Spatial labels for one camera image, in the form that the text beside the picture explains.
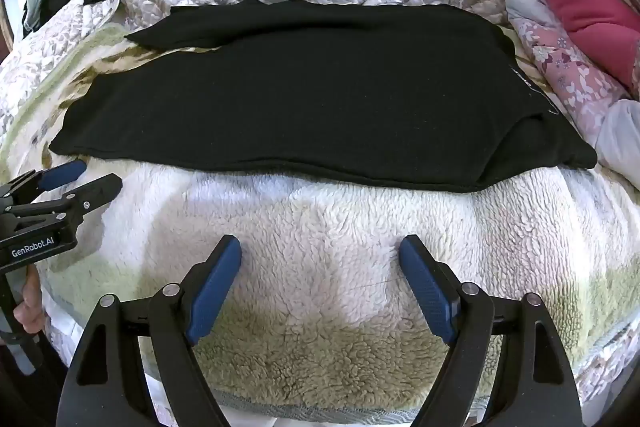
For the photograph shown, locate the floral bed sheet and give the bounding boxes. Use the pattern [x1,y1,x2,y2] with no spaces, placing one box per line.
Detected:
[575,317,640,390]

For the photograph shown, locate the pink cloth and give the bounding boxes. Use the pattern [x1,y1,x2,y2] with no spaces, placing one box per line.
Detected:
[530,0,640,82]

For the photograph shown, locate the floral fleece blanket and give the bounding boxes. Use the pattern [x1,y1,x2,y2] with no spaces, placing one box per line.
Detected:
[0,24,640,419]

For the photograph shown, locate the pink floral quilt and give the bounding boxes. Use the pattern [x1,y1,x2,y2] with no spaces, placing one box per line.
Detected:
[497,0,640,148]

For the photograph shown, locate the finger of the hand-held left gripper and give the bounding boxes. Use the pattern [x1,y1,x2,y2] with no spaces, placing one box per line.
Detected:
[0,160,87,200]
[0,173,124,233]

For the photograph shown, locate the black pants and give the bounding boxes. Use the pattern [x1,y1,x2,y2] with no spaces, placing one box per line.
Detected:
[48,0,598,194]

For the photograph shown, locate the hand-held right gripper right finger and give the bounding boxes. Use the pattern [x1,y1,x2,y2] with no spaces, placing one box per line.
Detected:
[398,234,583,427]

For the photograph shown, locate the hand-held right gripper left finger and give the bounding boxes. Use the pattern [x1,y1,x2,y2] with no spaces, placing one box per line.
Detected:
[57,234,243,427]

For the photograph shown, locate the person's left hand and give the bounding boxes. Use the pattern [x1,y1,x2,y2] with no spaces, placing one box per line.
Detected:
[12,266,47,334]

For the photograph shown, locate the pale blue cloth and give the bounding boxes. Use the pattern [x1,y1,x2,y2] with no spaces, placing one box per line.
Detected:
[592,98,640,188]

